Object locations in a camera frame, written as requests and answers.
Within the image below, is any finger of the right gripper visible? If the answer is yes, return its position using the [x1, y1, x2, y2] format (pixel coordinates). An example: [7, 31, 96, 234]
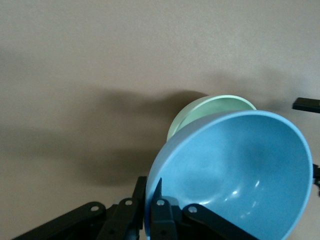
[292, 97, 320, 113]
[311, 163, 320, 196]

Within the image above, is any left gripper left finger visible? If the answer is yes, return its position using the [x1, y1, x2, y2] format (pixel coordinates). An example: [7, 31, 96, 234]
[14, 176, 148, 240]

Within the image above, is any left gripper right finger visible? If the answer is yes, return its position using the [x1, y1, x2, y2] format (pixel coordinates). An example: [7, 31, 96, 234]
[149, 177, 256, 240]

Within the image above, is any blue bowl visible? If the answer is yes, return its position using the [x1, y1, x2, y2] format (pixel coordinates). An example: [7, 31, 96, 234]
[144, 109, 315, 240]

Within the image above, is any light green bowl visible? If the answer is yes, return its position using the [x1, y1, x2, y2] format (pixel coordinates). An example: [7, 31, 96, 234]
[166, 94, 258, 144]

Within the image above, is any brown table mat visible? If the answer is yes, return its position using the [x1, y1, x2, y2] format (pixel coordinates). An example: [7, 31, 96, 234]
[0, 0, 320, 240]

